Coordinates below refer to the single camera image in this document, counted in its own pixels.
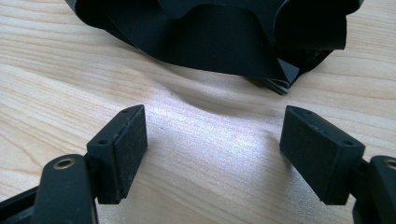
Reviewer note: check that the black cloth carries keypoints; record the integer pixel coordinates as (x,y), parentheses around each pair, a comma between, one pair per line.
(218,34)

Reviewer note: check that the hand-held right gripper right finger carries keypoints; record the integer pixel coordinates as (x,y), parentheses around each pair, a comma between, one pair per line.
(320,155)

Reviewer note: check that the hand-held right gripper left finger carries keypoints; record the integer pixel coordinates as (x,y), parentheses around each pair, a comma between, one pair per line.
(120,155)

